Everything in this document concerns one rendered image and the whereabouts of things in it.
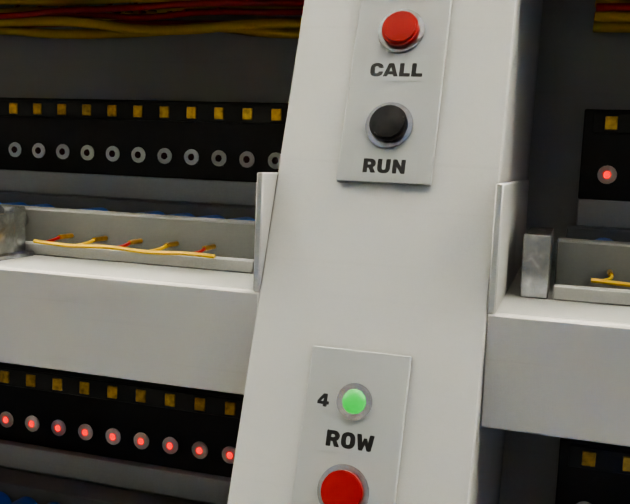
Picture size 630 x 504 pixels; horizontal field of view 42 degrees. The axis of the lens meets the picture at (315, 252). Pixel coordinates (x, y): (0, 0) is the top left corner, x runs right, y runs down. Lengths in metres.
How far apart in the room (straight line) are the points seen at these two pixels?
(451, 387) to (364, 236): 0.07
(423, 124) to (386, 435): 0.13
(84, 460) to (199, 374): 0.22
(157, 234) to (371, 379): 0.15
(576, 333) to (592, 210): 0.19
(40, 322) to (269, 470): 0.13
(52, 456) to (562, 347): 0.36
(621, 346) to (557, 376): 0.03
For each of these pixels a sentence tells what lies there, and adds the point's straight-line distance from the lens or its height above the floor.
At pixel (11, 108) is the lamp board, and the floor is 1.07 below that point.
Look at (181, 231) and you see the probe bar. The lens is 0.42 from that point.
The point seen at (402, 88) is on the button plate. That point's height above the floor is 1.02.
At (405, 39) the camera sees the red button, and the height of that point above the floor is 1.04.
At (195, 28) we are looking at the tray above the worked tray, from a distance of 0.57.
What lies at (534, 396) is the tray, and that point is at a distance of 0.33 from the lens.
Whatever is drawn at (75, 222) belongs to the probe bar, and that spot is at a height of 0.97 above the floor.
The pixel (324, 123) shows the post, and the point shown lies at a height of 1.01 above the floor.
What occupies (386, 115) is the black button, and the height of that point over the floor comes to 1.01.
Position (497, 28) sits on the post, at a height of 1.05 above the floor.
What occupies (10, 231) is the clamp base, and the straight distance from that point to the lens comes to 0.44.
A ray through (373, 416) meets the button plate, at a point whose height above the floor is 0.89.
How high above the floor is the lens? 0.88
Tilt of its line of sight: 12 degrees up
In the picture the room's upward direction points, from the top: 8 degrees clockwise
